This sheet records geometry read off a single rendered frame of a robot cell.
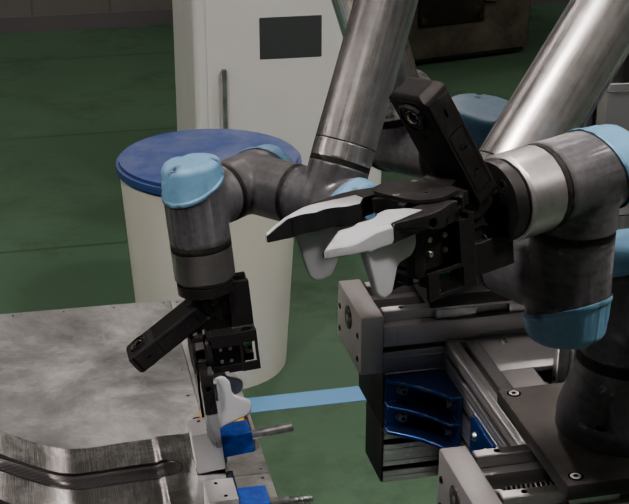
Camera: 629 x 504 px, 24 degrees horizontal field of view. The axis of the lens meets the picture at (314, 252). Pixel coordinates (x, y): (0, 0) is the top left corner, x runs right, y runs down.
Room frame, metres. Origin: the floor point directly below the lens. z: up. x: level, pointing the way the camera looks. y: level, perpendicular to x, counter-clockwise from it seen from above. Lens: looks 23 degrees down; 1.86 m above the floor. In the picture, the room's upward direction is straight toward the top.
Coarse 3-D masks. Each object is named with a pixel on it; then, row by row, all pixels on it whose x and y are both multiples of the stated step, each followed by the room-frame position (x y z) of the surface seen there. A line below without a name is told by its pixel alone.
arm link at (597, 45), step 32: (576, 0) 1.38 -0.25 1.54; (608, 0) 1.36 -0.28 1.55; (576, 32) 1.35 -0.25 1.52; (608, 32) 1.35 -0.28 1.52; (544, 64) 1.34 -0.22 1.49; (576, 64) 1.33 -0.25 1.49; (608, 64) 1.34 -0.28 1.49; (512, 96) 1.35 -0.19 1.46; (544, 96) 1.32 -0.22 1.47; (576, 96) 1.32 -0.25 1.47; (512, 128) 1.31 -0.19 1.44; (544, 128) 1.30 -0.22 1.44
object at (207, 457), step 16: (192, 432) 1.60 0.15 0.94; (224, 432) 1.62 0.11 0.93; (240, 432) 1.61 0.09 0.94; (256, 432) 1.63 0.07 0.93; (272, 432) 1.63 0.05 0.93; (192, 448) 1.62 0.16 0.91; (208, 448) 1.59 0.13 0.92; (224, 448) 1.60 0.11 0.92; (240, 448) 1.60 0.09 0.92; (208, 464) 1.59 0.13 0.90; (224, 464) 1.60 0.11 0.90
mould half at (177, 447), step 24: (0, 432) 1.64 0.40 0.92; (24, 456) 1.60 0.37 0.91; (48, 456) 1.63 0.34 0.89; (72, 456) 1.64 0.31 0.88; (96, 456) 1.64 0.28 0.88; (120, 456) 1.64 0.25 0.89; (144, 456) 1.64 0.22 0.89; (168, 456) 1.63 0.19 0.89; (192, 456) 1.63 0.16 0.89; (0, 480) 1.52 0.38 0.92; (24, 480) 1.55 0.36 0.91; (168, 480) 1.57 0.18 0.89; (192, 480) 1.57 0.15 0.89
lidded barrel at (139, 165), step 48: (144, 144) 3.76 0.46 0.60; (192, 144) 3.76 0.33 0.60; (240, 144) 3.76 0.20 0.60; (288, 144) 3.76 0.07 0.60; (144, 192) 3.48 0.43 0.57; (144, 240) 3.50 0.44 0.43; (240, 240) 3.45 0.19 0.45; (288, 240) 3.58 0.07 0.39; (144, 288) 3.52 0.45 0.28; (288, 288) 3.61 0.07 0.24
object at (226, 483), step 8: (208, 480) 1.53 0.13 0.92; (216, 480) 1.53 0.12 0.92; (224, 480) 1.53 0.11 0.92; (232, 480) 1.53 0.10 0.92; (208, 488) 1.51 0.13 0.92; (216, 488) 1.51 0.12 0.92; (224, 488) 1.51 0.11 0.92; (232, 488) 1.51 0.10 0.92; (240, 488) 1.53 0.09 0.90; (248, 488) 1.53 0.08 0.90; (256, 488) 1.53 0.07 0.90; (264, 488) 1.53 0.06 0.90; (208, 496) 1.49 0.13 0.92; (216, 496) 1.49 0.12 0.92; (224, 496) 1.49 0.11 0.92; (232, 496) 1.49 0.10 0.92; (240, 496) 1.51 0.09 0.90; (248, 496) 1.51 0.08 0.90; (256, 496) 1.51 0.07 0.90; (264, 496) 1.51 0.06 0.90; (288, 496) 1.53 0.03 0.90; (304, 496) 1.53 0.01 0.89
